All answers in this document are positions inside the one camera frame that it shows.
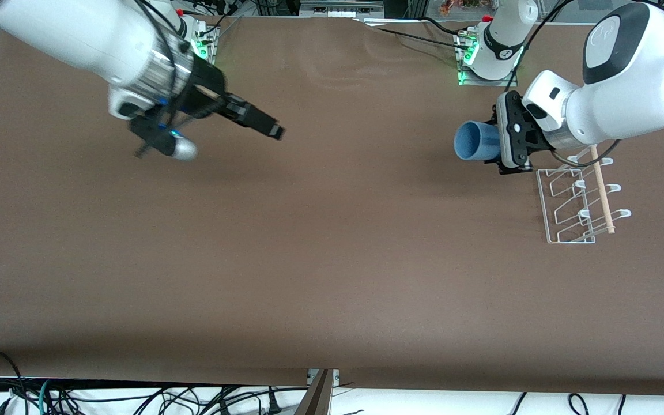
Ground blue plastic cup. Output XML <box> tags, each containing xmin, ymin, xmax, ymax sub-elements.
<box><xmin>453</xmin><ymin>120</ymin><xmax>503</xmax><ymax>163</ymax></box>

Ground white power strip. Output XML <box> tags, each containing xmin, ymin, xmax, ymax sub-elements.
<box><xmin>300</xmin><ymin>0</ymin><xmax>385</xmax><ymax>18</ymax></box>

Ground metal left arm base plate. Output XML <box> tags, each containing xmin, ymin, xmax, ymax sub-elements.
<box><xmin>457</xmin><ymin>32</ymin><xmax>519</xmax><ymax>88</ymax></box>

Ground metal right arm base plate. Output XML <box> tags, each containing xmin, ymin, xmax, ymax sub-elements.
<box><xmin>191</xmin><ymin>23</ymin><xmax>218</xmax><ymax>65</ymax></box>

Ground white wire cup rack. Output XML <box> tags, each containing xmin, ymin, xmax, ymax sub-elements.
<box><xmin>536</xmin><ymin>144</ymin><xmax>632</xmax><ymax>245</ymax></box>

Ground long black table cable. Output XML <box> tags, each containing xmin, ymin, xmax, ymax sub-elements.
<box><xmin>355</xmin><ymin>19</ymin><xmax>474</xmax><ymax>51</ymax></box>

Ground metal table frame post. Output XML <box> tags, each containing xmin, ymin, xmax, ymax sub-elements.
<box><xmin>294</xmin><ymin>368</ymin><xmax>340</xmax><ymax>415</ymax></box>

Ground tangled black floor cables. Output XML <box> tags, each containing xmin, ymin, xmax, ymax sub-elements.
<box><xmin>0</xmin><ymin>385</ymin><xmax>310</xmax><ymax>415</ymax></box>

